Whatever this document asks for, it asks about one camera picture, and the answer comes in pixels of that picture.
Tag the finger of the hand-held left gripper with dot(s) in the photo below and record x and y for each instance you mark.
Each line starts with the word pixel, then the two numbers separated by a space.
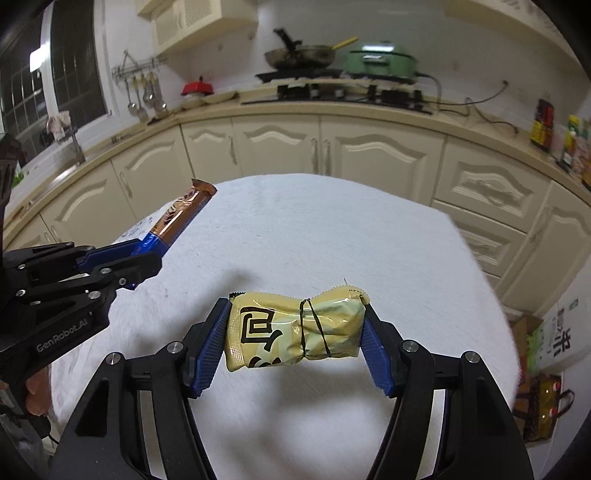
pixel 111 254
pixel 138 270

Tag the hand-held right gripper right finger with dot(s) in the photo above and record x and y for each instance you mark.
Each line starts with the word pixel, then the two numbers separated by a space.
pixel 376 350

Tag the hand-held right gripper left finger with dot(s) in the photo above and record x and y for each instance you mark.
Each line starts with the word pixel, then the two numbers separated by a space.
pixel 210 350

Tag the brown and blue snack wrapper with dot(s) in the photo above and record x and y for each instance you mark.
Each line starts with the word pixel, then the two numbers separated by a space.
pixel 180 217

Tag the yellow packet with rubber band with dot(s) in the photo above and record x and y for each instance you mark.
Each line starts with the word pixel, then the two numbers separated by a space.
pixel 277 332

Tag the person's left hand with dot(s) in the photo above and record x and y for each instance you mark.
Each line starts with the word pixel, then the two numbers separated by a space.
pixel 38 392

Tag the metal faucet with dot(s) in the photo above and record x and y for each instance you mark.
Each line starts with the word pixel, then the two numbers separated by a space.
pixel 76 145

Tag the green dish soap bottle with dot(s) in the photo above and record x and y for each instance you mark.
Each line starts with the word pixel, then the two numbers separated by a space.
pixel 17 176

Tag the white fluffy tablecloth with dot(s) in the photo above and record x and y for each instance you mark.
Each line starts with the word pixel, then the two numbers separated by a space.
pixel 323 230

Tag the pink rag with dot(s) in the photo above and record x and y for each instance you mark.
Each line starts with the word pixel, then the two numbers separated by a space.
pixel 57 125

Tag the metal ladle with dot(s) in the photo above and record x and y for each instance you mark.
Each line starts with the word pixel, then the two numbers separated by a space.
pixel 159 106
pixel 144 113
pixel 132 108

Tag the brown cardboard box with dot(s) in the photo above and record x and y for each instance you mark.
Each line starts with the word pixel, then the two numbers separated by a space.
pixel 521 337

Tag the cardboard box with bags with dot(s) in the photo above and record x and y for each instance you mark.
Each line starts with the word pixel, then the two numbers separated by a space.
pixel 545 406

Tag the red pot lid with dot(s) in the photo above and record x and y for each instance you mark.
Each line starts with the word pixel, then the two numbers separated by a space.
pixel 197 87

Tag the metal utensil rack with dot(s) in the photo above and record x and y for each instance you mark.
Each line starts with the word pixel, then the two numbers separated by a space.
pixel 136 67

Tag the dark window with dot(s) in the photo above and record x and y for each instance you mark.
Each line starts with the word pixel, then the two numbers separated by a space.
pixel 69 69

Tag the white rice bag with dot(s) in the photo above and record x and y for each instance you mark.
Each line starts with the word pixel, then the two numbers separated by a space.
pixel 568 332

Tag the cream kitchen base cabinets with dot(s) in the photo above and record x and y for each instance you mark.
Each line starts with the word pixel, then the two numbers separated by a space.
pixel 378 157

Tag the black gas stove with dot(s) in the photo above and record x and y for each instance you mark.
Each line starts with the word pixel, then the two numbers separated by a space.
pixel 337 94

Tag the black frying pan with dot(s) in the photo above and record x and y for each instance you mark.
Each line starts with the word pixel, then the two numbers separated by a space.
pixel 300 57

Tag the dark sauce bottle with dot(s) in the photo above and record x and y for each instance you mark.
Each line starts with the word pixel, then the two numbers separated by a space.
pixel 542 127

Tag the yellow capped seasoning bottle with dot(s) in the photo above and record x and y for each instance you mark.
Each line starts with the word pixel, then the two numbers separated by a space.
pixel 569 143

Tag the green electric cooker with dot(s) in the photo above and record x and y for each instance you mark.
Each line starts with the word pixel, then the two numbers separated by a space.
pixel 383 60

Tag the cream wall cabinet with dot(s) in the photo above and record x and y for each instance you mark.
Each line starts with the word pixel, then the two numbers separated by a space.
pixel 203 23

